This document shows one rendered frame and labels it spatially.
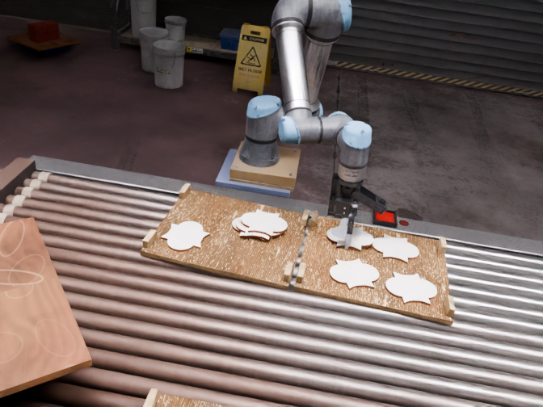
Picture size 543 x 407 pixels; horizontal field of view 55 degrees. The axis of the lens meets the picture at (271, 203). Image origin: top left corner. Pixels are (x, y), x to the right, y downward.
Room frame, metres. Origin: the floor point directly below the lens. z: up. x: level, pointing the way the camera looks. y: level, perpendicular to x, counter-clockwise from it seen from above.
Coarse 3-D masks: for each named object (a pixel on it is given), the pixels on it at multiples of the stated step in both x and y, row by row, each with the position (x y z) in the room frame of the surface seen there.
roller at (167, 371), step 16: (96, 352) 0.76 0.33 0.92; (112, 352) 0.76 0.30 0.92; (112, 368) 0.73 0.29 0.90; (128, 368) 0.73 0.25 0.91; (144, 368) 0.74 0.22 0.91; (160, 368) 0.74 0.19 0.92; (176, 368) 0.74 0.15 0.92; (192, 368) 0.75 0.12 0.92; (192, 384) 0.72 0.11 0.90; (208, 384) 0.72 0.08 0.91; (224, 384) 0.72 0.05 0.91; (240, 384) 0.72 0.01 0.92; (256, 384) 0.73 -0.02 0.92; (272, 384) 0.73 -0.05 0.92; (272, 400) 0.71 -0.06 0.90; (288, 400) 0.71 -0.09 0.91; (304, 400) 0.71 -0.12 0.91; (320, 400) 0.71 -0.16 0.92; (336, 400) 0.72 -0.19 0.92; (352, 400) 0.72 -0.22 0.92
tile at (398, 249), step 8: (376, 240) 1.28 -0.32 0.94; (384, 240) 1.28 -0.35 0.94; (392, 240) 1.29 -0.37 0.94; (400, 240) 1.29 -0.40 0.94; (376, 248) 1.24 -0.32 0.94; (384, 248) 1.24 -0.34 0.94; (392, 248) 1.25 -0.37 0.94; (400, 248) 1.25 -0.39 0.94; (408, 248) 1.26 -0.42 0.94; (416, 248) 1.26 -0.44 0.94; (384, 256) 1.20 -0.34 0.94; (392, 256) 1.21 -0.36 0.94; (400, 256) 1.21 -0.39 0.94; (408, 256) 1.22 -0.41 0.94; (416, 256) 1.23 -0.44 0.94
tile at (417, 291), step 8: (392, 280) 1.10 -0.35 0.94; (400, 280) 1.11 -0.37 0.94; (408, 280) 1.11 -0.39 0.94; (416, 280) 1.11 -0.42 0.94; (424, 280) 1.12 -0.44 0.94; (392, 288) 1.07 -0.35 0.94; (400, 288) 1.07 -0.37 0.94; (408, 288) 1.08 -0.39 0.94; (416, 288) 1.08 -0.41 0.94; (424, 288) 1.09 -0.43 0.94; (432, 288) 1.09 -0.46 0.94; (400, 296) 1.04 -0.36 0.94; (408, 296) 1.04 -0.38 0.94; (416, 296) 1.05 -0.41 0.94; (424, 296) 1.05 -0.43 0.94; (432, 296) 1.06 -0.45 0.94
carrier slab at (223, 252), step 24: (192, 192) 1.42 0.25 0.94; (168, 216) 1.27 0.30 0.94; (192, 216) 1.28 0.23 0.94; (216, 216) 1.30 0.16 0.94; (240, 216) 1.32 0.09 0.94; (288, 216) 1.35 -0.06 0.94; (216, 240) 1.19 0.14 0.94; (240, 240) 1.20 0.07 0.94; (264, 240) 1.22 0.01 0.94; (288, 240) 1.23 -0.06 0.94; (192, 264) 1.07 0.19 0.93; (216, 264) 1.08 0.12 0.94; (240, 264) 1.09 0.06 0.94; (264, 264) 1.11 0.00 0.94
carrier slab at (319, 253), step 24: (312, 240) 1.25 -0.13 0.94; (408, 240) 1.31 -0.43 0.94; (432, 240) 1.33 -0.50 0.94; (312, 264) 1.13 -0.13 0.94; (336, 264) 1.15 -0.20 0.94; (384, 264) 1.18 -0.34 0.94; (408, 264) 1.19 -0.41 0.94; (432, 264) 1.21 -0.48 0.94; (312, 288) 1.04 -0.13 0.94; (336, 288) 1.05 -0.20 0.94; (360, 288) 1.06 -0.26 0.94; (384, 288) 1.07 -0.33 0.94; (408, 312) 1.00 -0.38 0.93; (432, 312) 1.01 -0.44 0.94
